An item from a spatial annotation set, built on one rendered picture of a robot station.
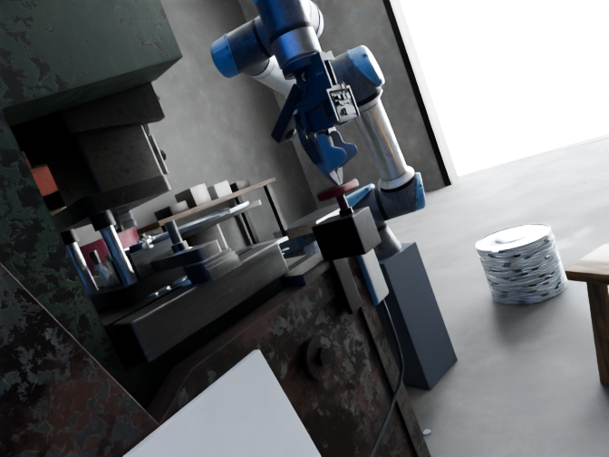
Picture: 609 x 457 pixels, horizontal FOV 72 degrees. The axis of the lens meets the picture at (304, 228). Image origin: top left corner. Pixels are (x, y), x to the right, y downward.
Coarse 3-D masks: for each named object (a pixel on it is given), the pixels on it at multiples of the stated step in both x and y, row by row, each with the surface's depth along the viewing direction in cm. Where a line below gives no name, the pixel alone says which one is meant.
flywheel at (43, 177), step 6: (30, 168) 102; (36, 168) 102; (42, 168) 102; (36, 174) 100; (42, 174) 101; (48, 174) 102; (36, 180) 100; (42, 180) 100; (48, 180) 101; (42, 186) 100; (48, 186) 101; (54, 186) 102; (42, 192) 100; (48, 192) 101; (54, 192) 103; (48, 198) 107
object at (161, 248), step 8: (168, 240) 77; (152, 248) 74; (160, 248) 75; (168, 248) 76; (128, 256) 72; (136, 256) 72; (144, 256) 73; (152, 256) 74; (160, 256) 75; (104, 264) 78; (112, 264) 77; (136, 264) 72; (144, 264) 73; (104, 272) 80; (112, 272) 77; (136, 272) 72; (144, 272) 72; (152, 272) 73; (104, 280) 81; (112, 280) 79; (120, 280) 77
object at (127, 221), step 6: (120, 210) 76; (126, 210) 77; (120, 216) 76; (126, 216) 77; (132, 216) 79; (120, 222) 77; (126, 222) 77; (132, 222) 78; (114, 228) 79; (120, 228) 80; (126, 228) 77
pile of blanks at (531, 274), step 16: (480, 240) 187; (544, 240) 163; (480, 256) 176; (496, 256) 167; (512, 256) 163; (528, 256) 163; (544, 256) 161; (496, 272) 170; (512, 272) 165; (528, 272) 162; (544, 272) 162; (560, 272) 165; (496, 288) 173; (512, 288) 167; (528, 288) 164; (544, 288) 163; (560, 288) 164; (512, 304) 169; (528, 304) 165
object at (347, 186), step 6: (348, 180) 74; (354, 180) 74; (336, 186) 72; (342, 186) 71; (348, 186) 72; (354, 186) 73; (318, 192) 74; (324, 192) 72; (330, 192) 71; (336, 192) 71; (342, 192) 71; (318, 198) 73; (324, 198) 72; (330, 198) 72; (336, 198) 74; (342, 198) 74; (342, 204) 74
